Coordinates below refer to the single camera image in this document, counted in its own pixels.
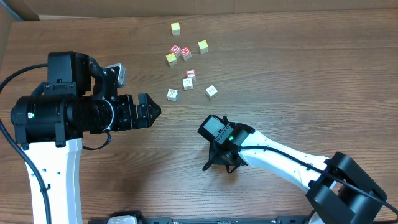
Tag plain block yellow side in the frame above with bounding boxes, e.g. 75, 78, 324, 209
205, 85, 218, 99

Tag right yellow wooden block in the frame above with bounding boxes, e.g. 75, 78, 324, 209
198, 40, 209, 54

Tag left yellow wooden block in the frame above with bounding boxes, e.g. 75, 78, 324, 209
165, 53, 178, 67

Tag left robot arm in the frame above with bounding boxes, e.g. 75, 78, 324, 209
11, 52, 161, 223

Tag red framed wooden block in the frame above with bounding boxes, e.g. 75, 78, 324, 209
186, 69, 197, 82

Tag far yellow wooden block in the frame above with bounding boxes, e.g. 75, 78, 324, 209
170, 22, 181, 35

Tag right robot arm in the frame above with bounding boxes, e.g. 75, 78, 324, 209
198, 115, 387, 223

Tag yellow wooden block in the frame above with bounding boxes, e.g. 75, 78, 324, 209
198, 40, 209, 54
165, 53, 178, 67
170, 22, 181, 35

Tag plain block green side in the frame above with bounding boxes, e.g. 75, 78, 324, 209
182, 78, 193, 90

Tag red letter M block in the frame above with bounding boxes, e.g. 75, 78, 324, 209
180, 47, 192, 60

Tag red circle wooden block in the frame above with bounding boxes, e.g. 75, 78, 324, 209
170, 45, 181, 58

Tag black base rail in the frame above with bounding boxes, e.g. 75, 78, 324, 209
88, 210, 309, 224

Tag plain block blue side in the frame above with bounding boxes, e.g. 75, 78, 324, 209
167, 89, 179, 101

